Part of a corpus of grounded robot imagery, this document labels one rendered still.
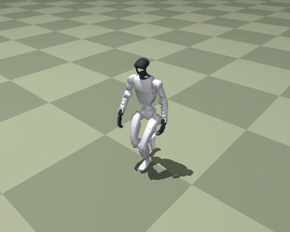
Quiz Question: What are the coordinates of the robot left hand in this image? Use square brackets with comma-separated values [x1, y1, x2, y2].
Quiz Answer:
[156, 119, 167, 135]

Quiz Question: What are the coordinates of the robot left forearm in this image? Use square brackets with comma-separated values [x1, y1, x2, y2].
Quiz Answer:
[161, 100, 168, 123]

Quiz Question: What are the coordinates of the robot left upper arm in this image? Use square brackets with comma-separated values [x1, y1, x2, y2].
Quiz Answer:
[151, 79, 167, 105]

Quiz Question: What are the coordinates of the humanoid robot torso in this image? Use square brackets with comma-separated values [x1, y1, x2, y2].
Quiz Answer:
[133, 74, 157, 120]

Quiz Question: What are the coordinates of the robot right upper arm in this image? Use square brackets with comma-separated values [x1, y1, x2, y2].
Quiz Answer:
[124, 74, 136, 98]

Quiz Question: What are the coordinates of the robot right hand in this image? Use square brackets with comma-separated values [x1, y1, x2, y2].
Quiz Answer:
[117, 109, 123, 128]

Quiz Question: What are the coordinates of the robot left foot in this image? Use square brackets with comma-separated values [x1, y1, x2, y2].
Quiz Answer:
[139, 156, 152, 171]

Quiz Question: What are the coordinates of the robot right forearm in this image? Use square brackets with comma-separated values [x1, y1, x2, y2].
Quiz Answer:
[118, 91, 129, 114]

